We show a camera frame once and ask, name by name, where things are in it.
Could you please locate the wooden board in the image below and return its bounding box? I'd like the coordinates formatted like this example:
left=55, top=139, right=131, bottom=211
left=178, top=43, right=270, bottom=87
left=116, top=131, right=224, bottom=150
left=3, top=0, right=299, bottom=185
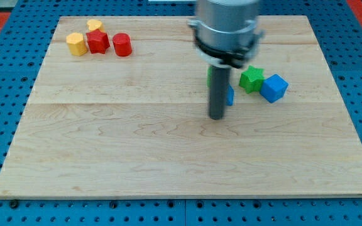
left=0, top=16, right=362, bottom=200

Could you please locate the green star block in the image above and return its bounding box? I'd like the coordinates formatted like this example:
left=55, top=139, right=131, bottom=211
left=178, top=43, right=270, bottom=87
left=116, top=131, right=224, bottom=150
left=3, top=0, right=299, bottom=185
left=239, top=65, right=265, bottom=94

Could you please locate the yellow hexagon block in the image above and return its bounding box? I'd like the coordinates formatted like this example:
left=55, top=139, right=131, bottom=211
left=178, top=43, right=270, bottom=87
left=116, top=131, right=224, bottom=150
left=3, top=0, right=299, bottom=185
left=66, top=33, right=87, bottom=56

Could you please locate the green block behind rod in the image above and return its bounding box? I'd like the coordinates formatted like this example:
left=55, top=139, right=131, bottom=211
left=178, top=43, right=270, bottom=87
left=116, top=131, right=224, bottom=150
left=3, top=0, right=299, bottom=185
left=206, top=66, right=212, bottom=88

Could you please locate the red star block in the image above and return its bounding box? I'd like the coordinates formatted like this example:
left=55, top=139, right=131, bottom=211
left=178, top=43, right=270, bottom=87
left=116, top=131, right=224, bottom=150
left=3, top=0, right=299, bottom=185
left=86, top=30, right=110, bottom=54

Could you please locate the blue cube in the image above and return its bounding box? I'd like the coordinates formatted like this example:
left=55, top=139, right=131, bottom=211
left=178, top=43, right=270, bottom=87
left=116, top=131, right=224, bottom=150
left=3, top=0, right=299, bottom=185
left=260, top=74, right=288, bottom=103

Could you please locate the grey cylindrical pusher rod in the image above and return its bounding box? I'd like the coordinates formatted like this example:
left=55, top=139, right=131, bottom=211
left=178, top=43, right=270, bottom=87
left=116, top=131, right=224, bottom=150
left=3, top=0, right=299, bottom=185
left=208, top=66, right=231, bottom=120

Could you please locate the yellow heart block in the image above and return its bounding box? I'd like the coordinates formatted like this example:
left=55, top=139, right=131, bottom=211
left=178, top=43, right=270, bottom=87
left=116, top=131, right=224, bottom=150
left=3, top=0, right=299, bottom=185
left=86, top=19, right=105, bottom=32

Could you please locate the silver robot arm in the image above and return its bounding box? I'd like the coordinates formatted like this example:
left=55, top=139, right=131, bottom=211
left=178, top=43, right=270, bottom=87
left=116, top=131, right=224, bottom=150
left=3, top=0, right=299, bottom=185
left=188, top=0, right=263, bottom=68

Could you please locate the blue block behind rod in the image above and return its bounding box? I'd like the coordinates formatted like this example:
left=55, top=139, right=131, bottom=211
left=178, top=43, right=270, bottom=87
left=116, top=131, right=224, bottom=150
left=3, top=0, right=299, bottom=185
left=226, top=85, right=234, bottom=106

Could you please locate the red cylinder block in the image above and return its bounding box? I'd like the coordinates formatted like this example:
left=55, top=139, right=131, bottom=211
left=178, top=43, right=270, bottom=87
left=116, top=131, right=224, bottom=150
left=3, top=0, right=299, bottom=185
left=112, top=33, right=133, bottom=57

